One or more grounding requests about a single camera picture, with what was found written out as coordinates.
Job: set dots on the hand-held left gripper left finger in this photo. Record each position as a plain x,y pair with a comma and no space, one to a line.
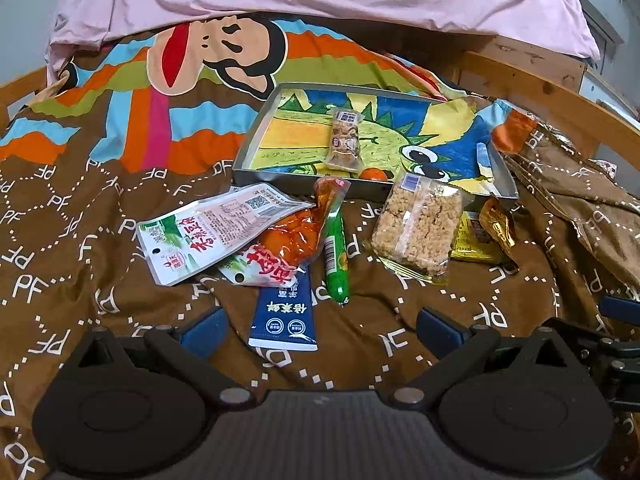
205,332

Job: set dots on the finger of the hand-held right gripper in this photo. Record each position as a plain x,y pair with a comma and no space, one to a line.
622,306
607,355

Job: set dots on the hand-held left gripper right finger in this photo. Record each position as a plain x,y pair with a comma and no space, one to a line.
442,327

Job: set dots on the blue snack packet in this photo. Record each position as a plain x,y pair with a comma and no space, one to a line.
285,320

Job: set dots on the yellow snack packet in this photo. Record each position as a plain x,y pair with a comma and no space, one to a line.
467,247

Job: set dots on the white and green snack pouch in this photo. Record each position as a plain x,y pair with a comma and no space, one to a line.
200,230

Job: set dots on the puffed rice bar packet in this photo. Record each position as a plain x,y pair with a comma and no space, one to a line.
415,225

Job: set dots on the gold snack packet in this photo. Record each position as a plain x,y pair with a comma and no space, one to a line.
497,227

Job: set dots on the green sausage stick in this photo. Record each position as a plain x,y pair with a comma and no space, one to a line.
334,260

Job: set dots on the orange spicy snack pouch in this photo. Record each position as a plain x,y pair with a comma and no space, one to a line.
295,235

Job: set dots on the metal tray with drawing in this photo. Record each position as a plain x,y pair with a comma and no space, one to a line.
295,135

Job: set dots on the small orange fruit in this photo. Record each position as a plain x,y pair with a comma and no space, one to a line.
375,175

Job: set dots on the brown printed blanket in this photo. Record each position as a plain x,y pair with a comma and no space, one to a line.
100,200

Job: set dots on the clear nut bar packet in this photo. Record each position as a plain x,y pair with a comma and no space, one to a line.
345,140

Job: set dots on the white cabinet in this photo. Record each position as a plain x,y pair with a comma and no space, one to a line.
607,35

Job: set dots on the wooden bed frame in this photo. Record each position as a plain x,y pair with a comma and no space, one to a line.
540,85

